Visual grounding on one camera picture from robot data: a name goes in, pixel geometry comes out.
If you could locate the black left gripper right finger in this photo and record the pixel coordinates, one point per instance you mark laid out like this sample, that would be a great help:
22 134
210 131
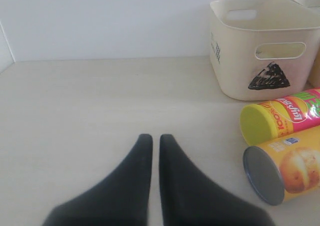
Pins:
189 197

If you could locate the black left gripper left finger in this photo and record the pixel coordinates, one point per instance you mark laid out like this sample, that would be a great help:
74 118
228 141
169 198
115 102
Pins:
122 198

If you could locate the yellow Lays chips can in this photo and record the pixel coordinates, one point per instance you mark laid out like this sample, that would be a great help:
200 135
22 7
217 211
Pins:
284 168

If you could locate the pink Lays chips can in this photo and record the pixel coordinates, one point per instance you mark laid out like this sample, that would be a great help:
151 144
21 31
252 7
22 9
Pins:
280 117

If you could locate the cream bin with triangle mark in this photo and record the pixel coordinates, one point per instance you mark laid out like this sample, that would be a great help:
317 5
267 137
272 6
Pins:
262 49

